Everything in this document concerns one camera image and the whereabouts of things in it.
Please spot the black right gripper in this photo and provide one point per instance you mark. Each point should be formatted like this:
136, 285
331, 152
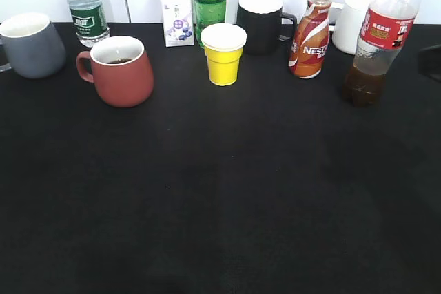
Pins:
429, 62

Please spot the black ceramic mug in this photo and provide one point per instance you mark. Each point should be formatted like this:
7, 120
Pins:
262, 21

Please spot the white yogurt drink carton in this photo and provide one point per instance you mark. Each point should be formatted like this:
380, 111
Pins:
178, 26

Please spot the white ceramic mug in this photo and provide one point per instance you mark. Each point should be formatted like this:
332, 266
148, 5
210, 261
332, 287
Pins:
348, 24

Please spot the yellow paper cup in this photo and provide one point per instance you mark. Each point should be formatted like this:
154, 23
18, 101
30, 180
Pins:
223, 45

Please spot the cola bottle red label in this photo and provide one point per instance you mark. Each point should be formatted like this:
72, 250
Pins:
383, 33

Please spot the grey ceramic mug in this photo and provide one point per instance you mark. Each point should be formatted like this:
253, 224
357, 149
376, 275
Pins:
32, 45

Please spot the clear water bottle green label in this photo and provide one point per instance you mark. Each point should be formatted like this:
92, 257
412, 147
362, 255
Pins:
89, 21

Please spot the red ceramic mug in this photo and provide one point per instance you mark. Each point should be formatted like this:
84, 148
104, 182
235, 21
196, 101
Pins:
119, 69

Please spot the brown nescafe coffee bottle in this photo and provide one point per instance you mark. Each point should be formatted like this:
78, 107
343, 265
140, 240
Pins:
310, 40

